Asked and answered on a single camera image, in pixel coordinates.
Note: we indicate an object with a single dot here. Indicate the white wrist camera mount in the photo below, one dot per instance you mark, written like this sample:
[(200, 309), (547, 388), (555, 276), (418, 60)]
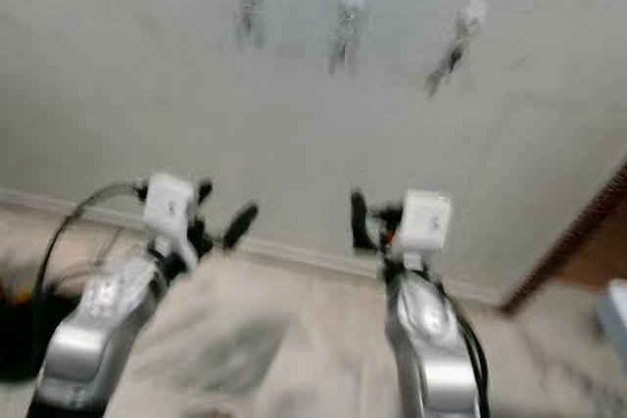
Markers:
[(426, 220), (168, 205)]

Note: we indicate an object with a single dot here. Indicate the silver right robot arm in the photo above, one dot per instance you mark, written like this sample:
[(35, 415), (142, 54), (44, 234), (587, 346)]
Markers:
[(436, 340)]

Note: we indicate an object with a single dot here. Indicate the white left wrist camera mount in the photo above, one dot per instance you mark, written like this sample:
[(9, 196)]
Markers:
[(168, 205)]

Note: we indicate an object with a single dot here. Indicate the pale blue box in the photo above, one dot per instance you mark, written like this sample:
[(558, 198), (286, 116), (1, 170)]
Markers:
[(613, 320)]

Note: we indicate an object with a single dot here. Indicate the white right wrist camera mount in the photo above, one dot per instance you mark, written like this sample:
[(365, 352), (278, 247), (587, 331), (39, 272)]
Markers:
[(426, 220)]

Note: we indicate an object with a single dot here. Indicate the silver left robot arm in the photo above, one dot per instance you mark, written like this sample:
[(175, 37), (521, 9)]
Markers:
[(93, 330)]

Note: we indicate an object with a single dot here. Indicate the black object with orange mark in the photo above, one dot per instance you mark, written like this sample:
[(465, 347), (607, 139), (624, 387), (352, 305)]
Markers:
[(18, 335)]

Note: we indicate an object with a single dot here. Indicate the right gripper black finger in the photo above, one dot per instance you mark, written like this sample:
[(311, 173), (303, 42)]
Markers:
[(362, 220)]

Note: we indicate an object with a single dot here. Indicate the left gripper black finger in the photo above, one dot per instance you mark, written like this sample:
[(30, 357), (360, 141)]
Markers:
[(205, 192), (241, 224)]

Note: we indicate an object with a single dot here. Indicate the white skirting board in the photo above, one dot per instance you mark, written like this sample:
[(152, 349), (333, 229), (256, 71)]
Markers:
[(304, 259)]

